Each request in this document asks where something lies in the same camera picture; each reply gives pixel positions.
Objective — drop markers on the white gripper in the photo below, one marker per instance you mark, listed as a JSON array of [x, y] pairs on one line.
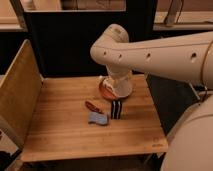
[[115, 73]]

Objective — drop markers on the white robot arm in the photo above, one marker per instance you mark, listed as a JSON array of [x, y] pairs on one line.
[[186, 58]]

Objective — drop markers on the black white striped eraser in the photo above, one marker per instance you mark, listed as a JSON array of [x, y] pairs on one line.
[[116, 108]]

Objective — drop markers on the brown oval wooden piece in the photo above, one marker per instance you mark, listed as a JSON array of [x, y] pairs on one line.
[[92, 107]]

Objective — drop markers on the blue folded cloth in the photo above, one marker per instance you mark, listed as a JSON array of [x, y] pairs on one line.
[[98, 118]]

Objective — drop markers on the black back panel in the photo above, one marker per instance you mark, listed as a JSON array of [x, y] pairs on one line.
[[62, 40]]

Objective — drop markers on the wooden side panel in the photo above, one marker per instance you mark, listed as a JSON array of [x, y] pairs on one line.
[[19, 90]]

